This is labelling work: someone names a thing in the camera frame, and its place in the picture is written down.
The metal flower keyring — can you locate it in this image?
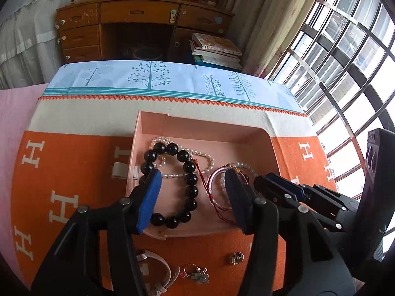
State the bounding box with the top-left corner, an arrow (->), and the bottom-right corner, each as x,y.
183,263 -> 210,285

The pink glass bangle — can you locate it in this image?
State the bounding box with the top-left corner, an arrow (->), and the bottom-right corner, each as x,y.
207,166 -> 237,213

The pearl necklace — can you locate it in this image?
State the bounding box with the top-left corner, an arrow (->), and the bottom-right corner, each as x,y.
150,136 -> 215,179

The white lace cover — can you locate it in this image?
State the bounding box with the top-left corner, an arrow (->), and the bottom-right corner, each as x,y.
0,0 -> 75,90

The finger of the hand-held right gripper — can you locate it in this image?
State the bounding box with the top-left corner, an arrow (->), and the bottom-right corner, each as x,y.
265,173 -> 360,214
254,176 -> 344,232

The pink plastic box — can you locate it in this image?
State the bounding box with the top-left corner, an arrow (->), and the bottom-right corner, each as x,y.
125,110 -> 283,241

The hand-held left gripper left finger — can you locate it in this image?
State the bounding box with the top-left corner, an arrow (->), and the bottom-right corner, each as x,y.
31,169 -> 162,296

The wooden desk with drawers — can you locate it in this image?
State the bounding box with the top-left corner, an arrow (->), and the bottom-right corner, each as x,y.
56,0 -> 235,64

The orange patterned blanket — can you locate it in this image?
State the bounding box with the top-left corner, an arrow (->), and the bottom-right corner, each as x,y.
11,94 -> 338,293

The white bead bracelet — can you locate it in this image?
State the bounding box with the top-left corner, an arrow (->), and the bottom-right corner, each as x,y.
227,161 -> 260,180

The pink bed sheet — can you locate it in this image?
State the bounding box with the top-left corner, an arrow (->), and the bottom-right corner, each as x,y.
0,83 -> 50,284

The red cord bracelet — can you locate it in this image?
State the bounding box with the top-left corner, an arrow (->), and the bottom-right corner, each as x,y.
193,159 -> 243,222

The stack of books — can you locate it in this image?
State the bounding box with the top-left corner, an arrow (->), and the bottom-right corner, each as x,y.
189,32 -> 244,70

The white strap wristwatch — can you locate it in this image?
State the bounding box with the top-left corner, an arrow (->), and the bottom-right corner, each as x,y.
136,249 -> 181,293

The beige curtain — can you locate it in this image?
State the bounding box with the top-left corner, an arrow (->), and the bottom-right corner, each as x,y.
228,0 -> 328,79

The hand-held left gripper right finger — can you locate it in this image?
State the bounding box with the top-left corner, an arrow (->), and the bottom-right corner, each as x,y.
224,169 -> 355,296

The blue tree-print cloth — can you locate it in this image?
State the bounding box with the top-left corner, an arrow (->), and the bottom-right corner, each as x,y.
43,60 -> 306,113

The black bead bracelet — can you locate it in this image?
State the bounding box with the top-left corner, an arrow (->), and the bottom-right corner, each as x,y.
139,142 -> 199,229

